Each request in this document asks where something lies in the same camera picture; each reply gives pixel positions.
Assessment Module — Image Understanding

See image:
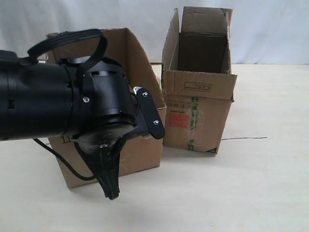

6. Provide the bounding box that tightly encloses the tall taped cardboard box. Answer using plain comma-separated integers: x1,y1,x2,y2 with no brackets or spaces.
161,6,237,154

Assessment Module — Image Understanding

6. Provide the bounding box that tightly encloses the black flat ribbon cable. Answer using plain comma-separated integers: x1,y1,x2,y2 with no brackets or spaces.
27,29,108,75

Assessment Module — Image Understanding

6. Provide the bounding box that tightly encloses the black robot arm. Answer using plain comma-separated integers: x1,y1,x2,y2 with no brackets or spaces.
0,50,165,200

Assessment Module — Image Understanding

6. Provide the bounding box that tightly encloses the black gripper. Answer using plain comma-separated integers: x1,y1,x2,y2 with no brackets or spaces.
58,57,165,200

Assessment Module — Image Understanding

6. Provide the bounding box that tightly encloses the black round power cable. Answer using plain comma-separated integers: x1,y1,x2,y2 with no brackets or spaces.
32,138,97,181

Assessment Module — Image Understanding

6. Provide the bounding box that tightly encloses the torn cardboard box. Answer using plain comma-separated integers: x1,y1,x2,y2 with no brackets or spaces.
47,28,166,177

